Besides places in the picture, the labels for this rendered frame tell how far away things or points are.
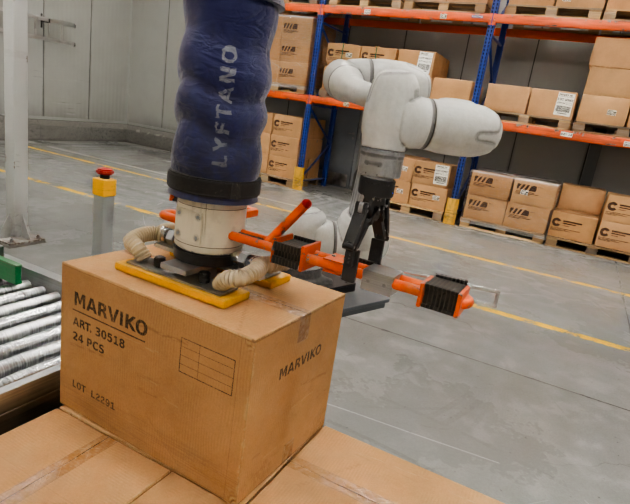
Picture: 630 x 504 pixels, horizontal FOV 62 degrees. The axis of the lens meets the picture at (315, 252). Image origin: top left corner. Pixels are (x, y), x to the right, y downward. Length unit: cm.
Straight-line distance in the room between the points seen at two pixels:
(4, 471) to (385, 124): 110
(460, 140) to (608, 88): 706
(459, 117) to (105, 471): 108
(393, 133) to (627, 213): 719
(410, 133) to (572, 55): 849
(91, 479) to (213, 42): 99
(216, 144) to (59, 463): 80
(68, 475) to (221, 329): 49
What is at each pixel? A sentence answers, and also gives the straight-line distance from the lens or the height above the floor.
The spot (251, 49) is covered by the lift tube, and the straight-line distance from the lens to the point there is 122.
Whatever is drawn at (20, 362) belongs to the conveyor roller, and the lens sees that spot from 184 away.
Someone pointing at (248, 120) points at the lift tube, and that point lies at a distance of 121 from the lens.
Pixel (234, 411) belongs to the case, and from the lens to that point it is 115.
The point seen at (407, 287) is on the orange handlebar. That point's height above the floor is 108.
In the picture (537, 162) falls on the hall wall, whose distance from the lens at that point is 941.
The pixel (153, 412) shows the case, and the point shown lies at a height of 67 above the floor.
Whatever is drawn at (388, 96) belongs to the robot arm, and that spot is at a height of 144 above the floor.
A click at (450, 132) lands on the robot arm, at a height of 139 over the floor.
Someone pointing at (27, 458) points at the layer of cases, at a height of 54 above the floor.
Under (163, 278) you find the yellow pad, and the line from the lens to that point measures 127.
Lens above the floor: 139
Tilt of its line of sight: 15 degrees down
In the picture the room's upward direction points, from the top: 8 degrees clockwise
